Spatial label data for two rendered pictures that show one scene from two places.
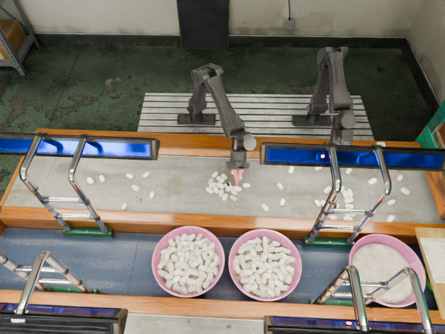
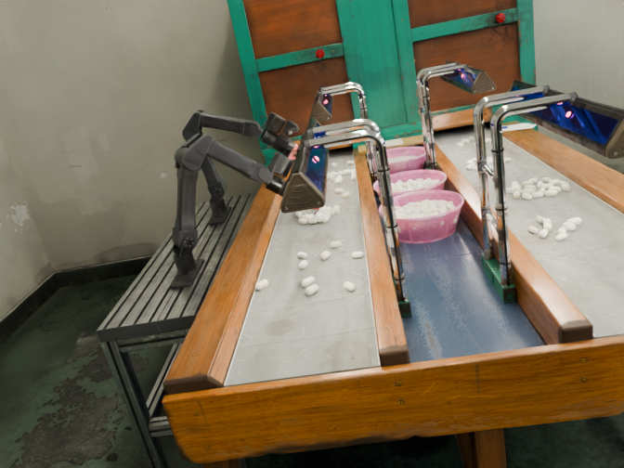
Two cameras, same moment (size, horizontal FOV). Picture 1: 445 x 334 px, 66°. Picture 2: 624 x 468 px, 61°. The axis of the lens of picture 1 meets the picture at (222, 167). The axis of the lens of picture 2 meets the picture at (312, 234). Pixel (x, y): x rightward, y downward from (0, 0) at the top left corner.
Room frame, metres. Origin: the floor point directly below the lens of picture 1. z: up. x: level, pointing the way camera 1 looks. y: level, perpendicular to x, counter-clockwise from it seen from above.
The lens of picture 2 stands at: (0.68, 1.74, 1.32)
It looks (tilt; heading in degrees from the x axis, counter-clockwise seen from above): 20 degrees down; 274
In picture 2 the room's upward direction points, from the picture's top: 11 degrees counter-clockwise
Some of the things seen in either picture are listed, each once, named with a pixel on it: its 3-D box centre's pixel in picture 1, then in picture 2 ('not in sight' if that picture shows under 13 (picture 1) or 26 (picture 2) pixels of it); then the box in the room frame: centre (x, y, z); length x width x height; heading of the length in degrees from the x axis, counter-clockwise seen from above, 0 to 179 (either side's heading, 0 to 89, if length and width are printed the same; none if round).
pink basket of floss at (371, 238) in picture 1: (381, 272); (397, 164); (0.41, -0.60, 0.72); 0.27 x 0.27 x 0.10
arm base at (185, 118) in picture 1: (196, 114); (185, 264); (1.23, 0.14, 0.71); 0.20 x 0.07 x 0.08; 89
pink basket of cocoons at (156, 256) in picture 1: (189, 263); (422, 217); (0.44, 0.12, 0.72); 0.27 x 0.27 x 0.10
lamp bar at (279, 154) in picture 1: (352, 152); (321, 100); (0.70, -0.44, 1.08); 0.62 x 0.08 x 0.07; 88
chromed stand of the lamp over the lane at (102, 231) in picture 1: (77, 189); (355, 220); (0.66, 0.54, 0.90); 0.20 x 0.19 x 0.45; 88
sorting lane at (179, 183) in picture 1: (223, 187); (318, 220); (0.78, 0.00, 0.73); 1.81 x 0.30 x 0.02; 88
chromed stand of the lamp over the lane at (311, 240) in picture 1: (340, 199); (348, 141); (0.62, -0.43, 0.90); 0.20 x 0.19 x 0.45; 88
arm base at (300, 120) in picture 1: (313, 115); (218, 208); (1.22, -0.46, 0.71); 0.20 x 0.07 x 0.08; 89
